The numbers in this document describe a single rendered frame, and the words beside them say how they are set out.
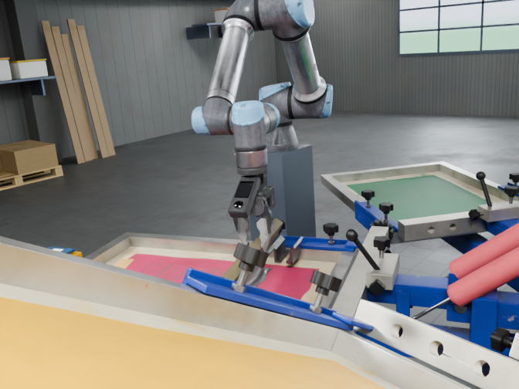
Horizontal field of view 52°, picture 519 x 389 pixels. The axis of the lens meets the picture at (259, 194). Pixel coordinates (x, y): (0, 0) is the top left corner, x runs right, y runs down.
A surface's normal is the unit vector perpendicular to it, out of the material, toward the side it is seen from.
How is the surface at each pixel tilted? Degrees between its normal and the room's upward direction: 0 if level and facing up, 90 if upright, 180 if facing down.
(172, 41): 90
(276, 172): 90
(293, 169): 90
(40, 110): 90
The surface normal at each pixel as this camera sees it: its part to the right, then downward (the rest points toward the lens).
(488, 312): -0.35, 0.29
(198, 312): 0.64, 0.17
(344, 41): -0.65, 0.26
